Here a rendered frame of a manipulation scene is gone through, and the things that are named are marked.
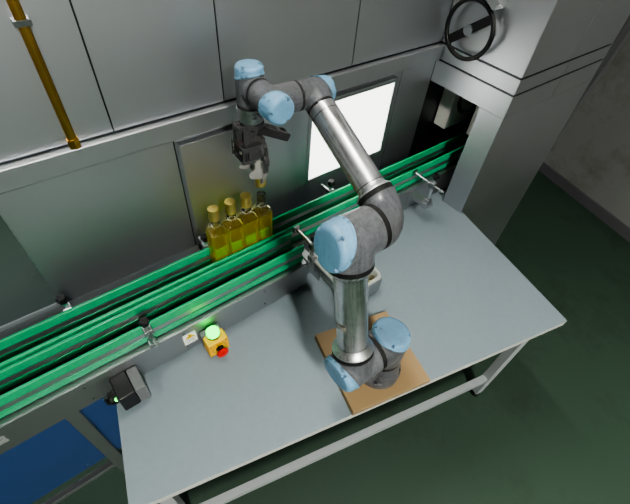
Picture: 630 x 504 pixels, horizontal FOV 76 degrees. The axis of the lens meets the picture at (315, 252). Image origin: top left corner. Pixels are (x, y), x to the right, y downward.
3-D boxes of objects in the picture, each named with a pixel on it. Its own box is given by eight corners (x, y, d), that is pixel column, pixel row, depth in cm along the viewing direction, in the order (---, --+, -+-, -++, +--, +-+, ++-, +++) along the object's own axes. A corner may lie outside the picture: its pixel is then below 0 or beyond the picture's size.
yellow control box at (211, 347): (220, 333, 141) (217, 321, 135) (230, 349, 137) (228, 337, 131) (201, 343, 137) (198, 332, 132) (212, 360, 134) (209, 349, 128)
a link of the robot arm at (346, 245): (387, 378, 118) (393, 213, 88) (348, 406, 111) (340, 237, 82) (360, 354, 127) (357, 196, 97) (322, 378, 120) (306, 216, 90)
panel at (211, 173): (377, 149, 183) (393, 74, 158) (382, 152, 181) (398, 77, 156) (192, 225, 143) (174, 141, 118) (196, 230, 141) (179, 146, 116)
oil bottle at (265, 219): (265, 239, 154) (264, 196, 138) (273, 248, 151) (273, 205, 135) (252, 245, 152) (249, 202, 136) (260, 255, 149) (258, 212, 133)
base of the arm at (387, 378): (408, 376, 133) (417, 362, 125) (371, 397, 127) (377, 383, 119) (381, 340, 141) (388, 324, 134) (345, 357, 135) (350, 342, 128)
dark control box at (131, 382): (142, 376, 128) (135, 364, 122) (152, 396, 124) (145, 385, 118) (116, 391, 125) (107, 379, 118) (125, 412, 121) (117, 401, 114)
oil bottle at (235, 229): (239, 252, 149) (234, 209, 133) (247, 262, 146) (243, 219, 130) (225, 258, 146) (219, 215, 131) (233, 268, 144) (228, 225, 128)
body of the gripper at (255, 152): (231, 155, 120) (228, 118, 111) (257, 147, 124) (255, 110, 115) (244, 168, 116) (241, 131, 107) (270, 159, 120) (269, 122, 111)
